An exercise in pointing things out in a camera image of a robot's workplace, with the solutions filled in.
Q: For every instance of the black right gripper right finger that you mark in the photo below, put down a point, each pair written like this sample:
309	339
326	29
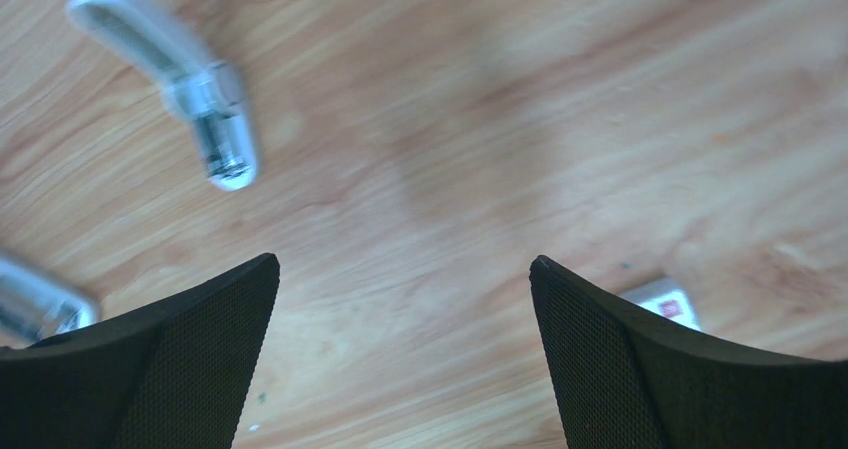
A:
624	377

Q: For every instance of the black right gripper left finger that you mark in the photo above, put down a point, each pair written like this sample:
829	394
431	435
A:
171	374

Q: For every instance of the white staple box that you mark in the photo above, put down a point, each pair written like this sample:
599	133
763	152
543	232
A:
665	297

